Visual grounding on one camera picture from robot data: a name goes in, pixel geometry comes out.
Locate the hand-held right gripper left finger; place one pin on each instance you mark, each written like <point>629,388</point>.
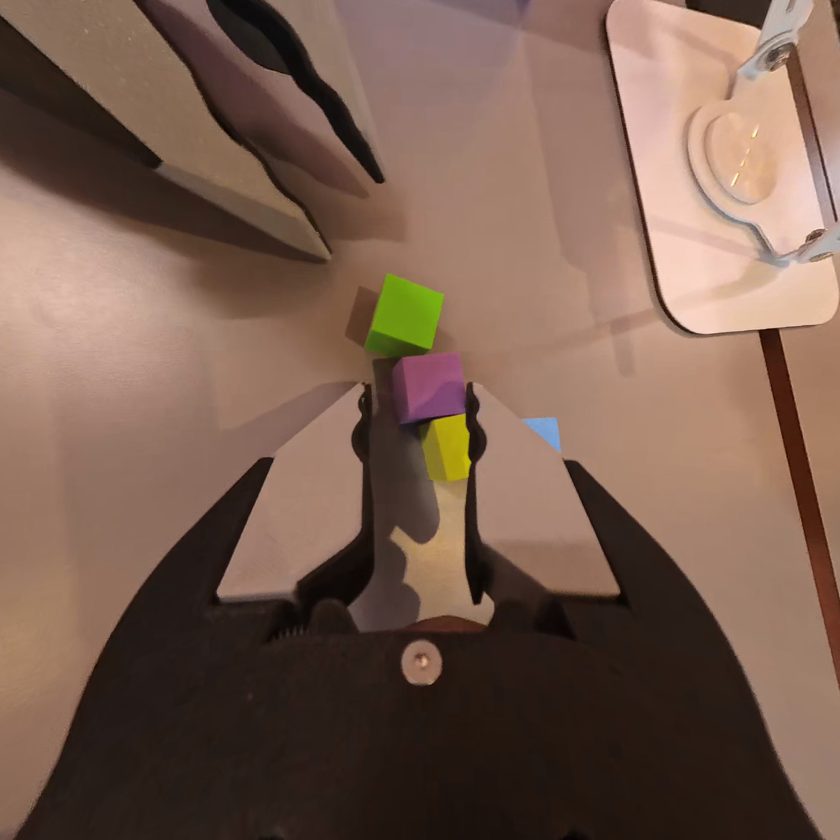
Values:
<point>302,518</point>

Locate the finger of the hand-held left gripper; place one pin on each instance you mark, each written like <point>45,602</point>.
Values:
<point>131,85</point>
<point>328,59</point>

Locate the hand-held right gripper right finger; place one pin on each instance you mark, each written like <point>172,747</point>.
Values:
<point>544,518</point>

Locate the blue foam cube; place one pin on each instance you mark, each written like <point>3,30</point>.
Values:
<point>546,430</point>

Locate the yellow foam cube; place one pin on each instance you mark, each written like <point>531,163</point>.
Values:
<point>446,446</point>

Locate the purple foam cube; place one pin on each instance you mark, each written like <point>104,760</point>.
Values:
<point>426,387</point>

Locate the green foam cube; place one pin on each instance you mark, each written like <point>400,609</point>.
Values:
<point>403,315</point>

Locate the white document stand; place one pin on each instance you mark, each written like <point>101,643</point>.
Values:
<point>669,197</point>

